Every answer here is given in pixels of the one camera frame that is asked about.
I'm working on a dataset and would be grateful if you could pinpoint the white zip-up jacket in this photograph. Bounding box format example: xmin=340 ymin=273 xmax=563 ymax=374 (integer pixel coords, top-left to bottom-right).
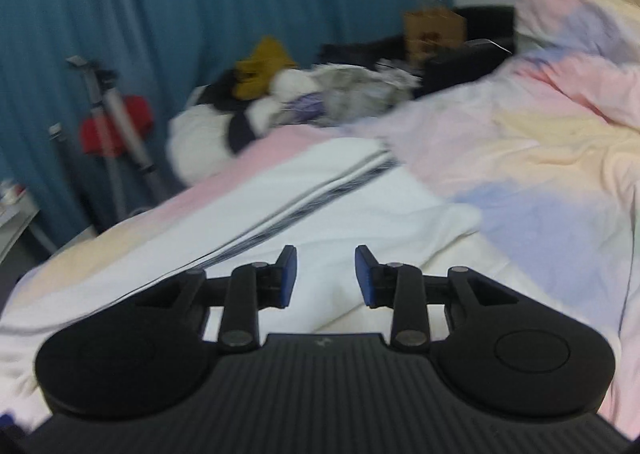
xmin=1 ymin=137 xmax=480 ymax=429

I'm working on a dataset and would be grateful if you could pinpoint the pile of clothes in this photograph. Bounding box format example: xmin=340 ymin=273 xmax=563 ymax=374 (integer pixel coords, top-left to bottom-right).
xmin=166 ymin=36 xmax=422 ymax=186

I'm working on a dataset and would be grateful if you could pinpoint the white dressing table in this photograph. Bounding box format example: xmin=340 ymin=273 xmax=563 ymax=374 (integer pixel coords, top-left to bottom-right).
xmin=1 ymin=180 xmax=58 ymax=285

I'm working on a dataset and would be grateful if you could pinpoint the pastel tie-dye duvet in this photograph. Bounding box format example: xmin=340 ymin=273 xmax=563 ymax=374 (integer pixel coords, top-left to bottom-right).
xmin=0 ymin=0 xmax=640 ymax=440

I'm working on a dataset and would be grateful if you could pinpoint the mustard yellow garment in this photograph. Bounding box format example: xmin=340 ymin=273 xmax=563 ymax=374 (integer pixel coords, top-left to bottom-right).
xmin=232 ymin=36 xmax=297 ymax=100

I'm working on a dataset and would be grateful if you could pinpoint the brown paper bag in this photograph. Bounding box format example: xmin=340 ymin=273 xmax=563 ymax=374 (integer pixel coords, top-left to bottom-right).
xmin=402 ymin=0 xmax=466 ymax=66

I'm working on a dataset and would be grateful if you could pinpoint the blue curtain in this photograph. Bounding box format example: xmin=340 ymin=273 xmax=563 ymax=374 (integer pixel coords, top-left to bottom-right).
xmin=1 ymin=0 xmax=418 ymax=244

